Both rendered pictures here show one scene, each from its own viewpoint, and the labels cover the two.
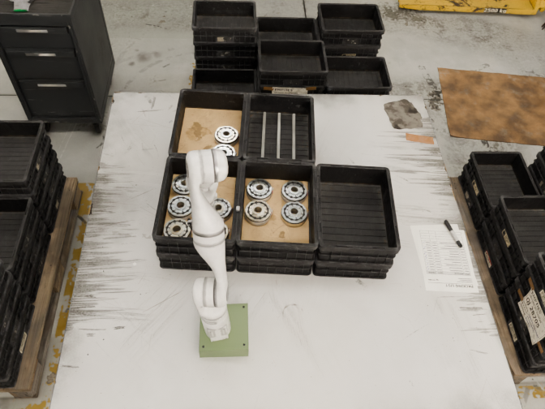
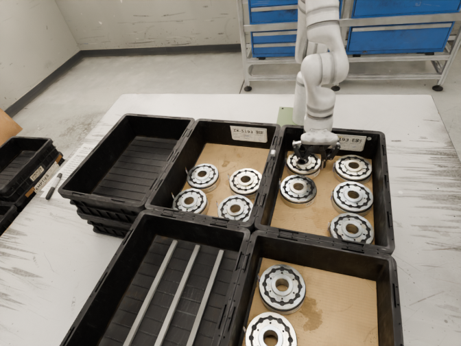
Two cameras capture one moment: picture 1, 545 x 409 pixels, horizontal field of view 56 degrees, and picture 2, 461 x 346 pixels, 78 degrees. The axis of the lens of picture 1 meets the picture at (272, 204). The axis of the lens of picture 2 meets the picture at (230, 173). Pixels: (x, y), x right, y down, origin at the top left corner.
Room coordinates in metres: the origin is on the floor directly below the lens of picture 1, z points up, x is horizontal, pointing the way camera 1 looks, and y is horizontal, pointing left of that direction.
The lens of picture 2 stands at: (1.71, 0.28, 1.50)
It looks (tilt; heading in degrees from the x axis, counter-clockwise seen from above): 46 degrees down; 207
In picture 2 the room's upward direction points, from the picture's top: 11 degrees counter-clockwise
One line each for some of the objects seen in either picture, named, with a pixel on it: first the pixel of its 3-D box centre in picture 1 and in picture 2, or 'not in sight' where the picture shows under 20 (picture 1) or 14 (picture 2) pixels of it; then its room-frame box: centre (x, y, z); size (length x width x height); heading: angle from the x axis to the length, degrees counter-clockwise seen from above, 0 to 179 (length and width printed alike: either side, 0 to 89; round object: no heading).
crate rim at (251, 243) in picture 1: (277, 202); (219, 164); (1.18, -0.02, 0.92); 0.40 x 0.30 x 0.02; 3
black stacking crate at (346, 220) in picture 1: (353, 213); (138, 165); (1.20, -0.32, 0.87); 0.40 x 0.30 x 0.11; 3
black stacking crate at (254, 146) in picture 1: (279, 135); (167, 308); (1.58, 0.00, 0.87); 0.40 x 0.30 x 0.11; 3
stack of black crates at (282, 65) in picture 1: (289, 84); not in sight; (2.51, -0.04, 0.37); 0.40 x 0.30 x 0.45; 97
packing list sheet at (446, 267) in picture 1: (445, 256); (81, 169); (1.14, -0.73, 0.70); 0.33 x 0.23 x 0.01; 7
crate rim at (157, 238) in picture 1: (199, 198); (325, 177); (1.17, 0.28, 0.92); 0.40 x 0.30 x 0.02; 3
